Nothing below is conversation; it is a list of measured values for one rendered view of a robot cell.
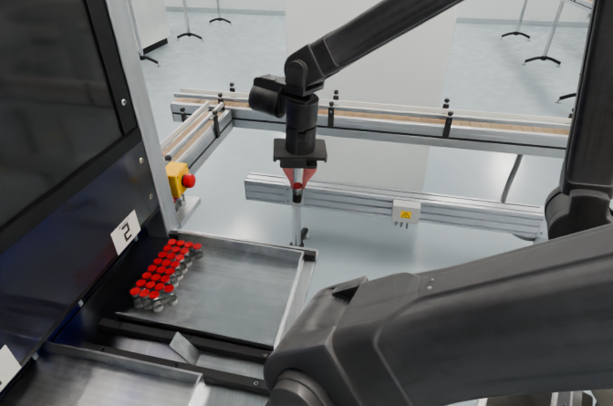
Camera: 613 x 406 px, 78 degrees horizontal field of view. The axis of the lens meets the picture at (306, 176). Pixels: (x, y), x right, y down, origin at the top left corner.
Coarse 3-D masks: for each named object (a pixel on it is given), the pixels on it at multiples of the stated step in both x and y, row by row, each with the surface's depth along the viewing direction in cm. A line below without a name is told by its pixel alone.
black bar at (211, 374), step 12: (84, 348) 74; (96, 348) 74; (108, 348) 74; (144, 360) 72; (156, 360) 72; (168, 360) 72; (204, 372) 70; (216, 372) 70; (228, 372) 70; (228, 384) 69; (240, 384) 68; (252, 384) 68; (264, 384) 68
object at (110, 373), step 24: (48, 360) 74; (72, 360) 74; (96, 360) 73; (120, 360) 71; (24, 384) 70; (48, 384) 70; (72, 384) 70; (96, 384) 70; (120, 384) 70; (144, 384) 70; (168, 384) 70; (192, 384) 70
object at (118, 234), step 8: (128, 216) 84; (136, 216) 87; (120, 224) 82; (136, 224) 87; (112, 232) 80; (120, 232) 82; (128, 232) 85; (136, 232) 88; (120, 240) 82; (128, 240) 85; (120, 248) 83
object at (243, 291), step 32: (224, 256) 97; (256, 256) 97; (288, 256) 96; (192, 288) 88; (224, 288) 88; (256, 288) 88; (288, 288) 88; (128, 320) 79; (160, 320) 77; (192, 320) 81; (224, 320) 81; (256, 320) 81
